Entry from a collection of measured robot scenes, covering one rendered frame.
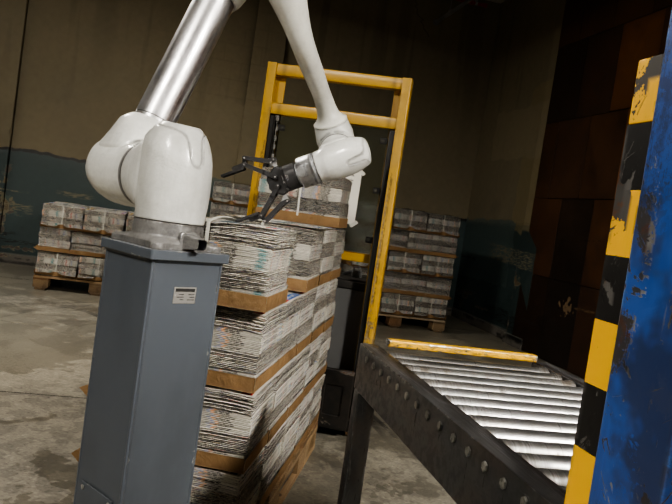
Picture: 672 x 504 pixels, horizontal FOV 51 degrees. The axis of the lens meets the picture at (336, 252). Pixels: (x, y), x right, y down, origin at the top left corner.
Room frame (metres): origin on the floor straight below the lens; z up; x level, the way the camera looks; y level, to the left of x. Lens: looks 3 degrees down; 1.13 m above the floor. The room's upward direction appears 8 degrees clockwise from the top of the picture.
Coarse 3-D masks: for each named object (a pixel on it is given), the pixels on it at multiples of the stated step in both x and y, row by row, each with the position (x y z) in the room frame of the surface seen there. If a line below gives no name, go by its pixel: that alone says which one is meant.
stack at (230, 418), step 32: (320, 288) 2.89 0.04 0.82; (224, 320) 1.94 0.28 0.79; (256, 320) 1.93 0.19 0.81; (288, 320) 2.31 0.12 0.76; (320, 320) 3.00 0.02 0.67; (224, 352) 1.94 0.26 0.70; (256, 352) 1.93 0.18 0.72; (288, 384) 2.42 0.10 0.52; (224, 416) 1.94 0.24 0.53; (256, 416) 1.99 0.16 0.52; (224, 448) 1.94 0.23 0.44; (288, 448) 2.65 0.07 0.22; (224, 480) 1.94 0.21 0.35; (256, 480) 2.16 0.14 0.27; (288, 480) 2.85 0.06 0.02
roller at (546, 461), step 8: (528, 456) 1.08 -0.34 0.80; (536, 456) 1.09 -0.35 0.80; (544, 456) 1.09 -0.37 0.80; (552, 456) 1.10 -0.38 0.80; (560, 456) 1.10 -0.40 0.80; (568, 456) 1.11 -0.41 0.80; (536, 464) 1.08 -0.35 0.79; (544, 464) 1.08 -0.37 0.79; (552, 464) 1.08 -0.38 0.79; (560, 464) 1.09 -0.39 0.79; (568, 464) 1.09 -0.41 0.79
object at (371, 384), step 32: (384, 352) 1.77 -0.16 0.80; (384, 384) 1.61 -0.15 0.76; (416, 384) 1.46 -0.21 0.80; (384, 416) 1.58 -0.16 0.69; (416, 416) 1.39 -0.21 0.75; (448, 416) 1.25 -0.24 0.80; (416, 448) 1.37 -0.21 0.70; (448, 448) 1.22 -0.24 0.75; (480, 448) 1.10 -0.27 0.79; (448, 480) 1.20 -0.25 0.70; (480, 480) 1.09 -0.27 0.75; (512, 480) 0.99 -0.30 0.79; (544, 480) 0.98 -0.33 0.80
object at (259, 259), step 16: (224, 224) 1.92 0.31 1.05; (240, 224) 1.91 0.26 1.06; (256, 224) 2.16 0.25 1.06; (224, 240) 1.94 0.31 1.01; (240, 240) 1.91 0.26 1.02; (256, 240) 1.91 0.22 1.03; (272, 240) 1.90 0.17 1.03; (288, 240) 2.06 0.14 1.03; (240, 256) 1.91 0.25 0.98; (256, 256) 1.90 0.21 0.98; (272, 256) 1.91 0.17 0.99; (288, 256) 2.14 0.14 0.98; (224, 272) 1.91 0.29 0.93; (240, 272) 1.90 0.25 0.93; (256, 272) 1.89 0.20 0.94; (272, 272) 1.95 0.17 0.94; (224, 288) 1.91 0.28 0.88; (240, 288) 1.90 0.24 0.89; (256, 288) 1.90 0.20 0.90; (272, 288) 1.98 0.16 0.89
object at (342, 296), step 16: (336, 288) 3.77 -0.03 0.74; (352, 288) 3.75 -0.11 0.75; (336, 304) 3.76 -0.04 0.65; (352, 304) 3.75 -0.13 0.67; (336, 320) 3.76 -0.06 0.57; (352, 320) 3.75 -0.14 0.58; (336, 336) 3.76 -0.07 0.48; (352, 336) 3.75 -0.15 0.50; (336, 352) 3.76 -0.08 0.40; (352, 352) 3.75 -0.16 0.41; (336, 368) 3.76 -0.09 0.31; (352, 368) 3.74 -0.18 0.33
